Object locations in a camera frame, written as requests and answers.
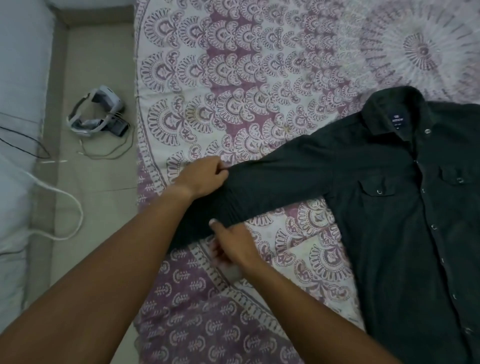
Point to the person's left forearm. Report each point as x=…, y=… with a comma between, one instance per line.
x=93, y=277

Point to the person's right forearm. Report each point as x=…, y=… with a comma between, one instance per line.
x=311, y=311

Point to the person's right hand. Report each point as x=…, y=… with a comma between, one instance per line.
x=232, y=240

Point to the white mattress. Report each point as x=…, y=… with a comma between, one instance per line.
x=18, y=150

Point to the purple mandala print bedsheet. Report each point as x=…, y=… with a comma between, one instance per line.
x=240, y=75

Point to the dark green button shirt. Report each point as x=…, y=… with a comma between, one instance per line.
x=393, y=210

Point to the person's left fingers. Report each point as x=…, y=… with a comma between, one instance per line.
x=222, y=171

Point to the person's right thumb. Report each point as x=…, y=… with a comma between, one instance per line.
x=219, y=226

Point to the white headset device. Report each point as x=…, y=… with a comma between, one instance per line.
x=98, y=112

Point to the person's left hand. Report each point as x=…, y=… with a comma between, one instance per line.
x=202, y=176

